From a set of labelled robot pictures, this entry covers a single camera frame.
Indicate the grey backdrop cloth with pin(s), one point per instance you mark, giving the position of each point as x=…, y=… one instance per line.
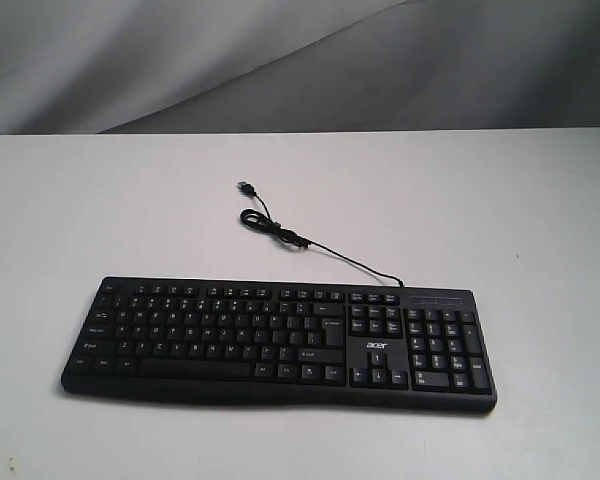
x=153, y=67

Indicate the black acer keyboard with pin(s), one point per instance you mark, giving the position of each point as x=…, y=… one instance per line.
x=235, y=343

